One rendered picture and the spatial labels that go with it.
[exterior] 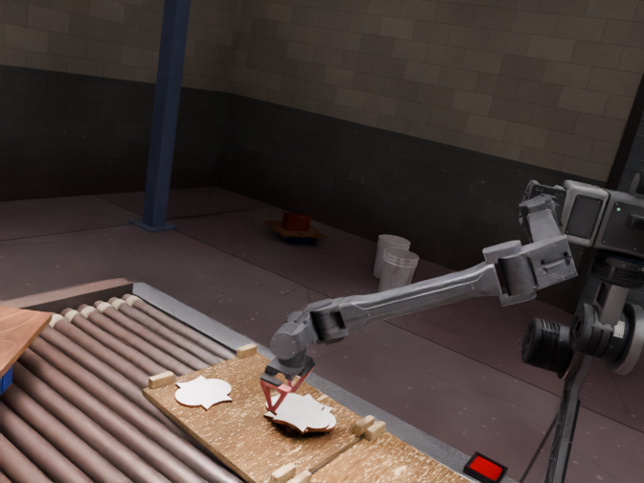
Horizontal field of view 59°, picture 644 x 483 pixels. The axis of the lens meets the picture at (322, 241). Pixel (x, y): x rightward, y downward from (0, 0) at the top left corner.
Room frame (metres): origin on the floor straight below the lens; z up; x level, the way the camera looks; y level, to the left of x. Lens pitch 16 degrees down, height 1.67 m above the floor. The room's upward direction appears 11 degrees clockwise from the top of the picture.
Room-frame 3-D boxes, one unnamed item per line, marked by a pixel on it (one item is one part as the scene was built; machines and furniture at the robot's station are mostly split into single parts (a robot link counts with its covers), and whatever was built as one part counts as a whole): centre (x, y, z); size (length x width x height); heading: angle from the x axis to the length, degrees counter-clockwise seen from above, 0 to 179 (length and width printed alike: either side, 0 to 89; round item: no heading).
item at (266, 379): (1.06, 0.03, 1.03); 0.07 x 0.07 x 0.09; 70
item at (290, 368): (1.10, 0.02, 1.10); 0.10 x 0.07 x 0.07; 160
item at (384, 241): (5.08, -0.66, 0.19); 0.30 x 0.30 x 0.37
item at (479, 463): (1.08, -0.45, 0.92); 0.06 x 0.06 x 0.01; 58
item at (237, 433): (1.13, 0.06, 0.93); 0.41 x 0.35 x 0.02; 53
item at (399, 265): (4.65, -0.69, 0.19); 0.30 x 0.30 x 0.37
